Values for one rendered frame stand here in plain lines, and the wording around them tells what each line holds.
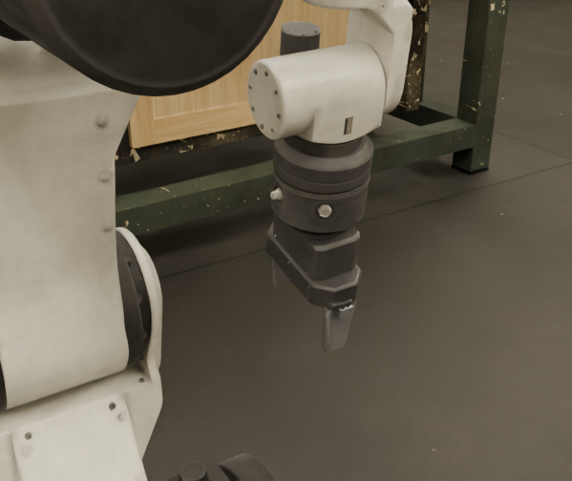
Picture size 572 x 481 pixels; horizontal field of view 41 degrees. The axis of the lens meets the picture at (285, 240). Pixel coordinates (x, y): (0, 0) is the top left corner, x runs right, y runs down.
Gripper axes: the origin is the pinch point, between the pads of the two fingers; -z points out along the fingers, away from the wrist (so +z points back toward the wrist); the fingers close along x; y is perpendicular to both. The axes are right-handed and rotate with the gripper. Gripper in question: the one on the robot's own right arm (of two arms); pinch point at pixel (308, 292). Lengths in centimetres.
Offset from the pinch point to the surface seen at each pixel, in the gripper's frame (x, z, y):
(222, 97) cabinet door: 131, -50, -53
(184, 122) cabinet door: 129, -55, -40
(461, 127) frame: 111, -67, -130
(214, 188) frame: 105, -62, -39
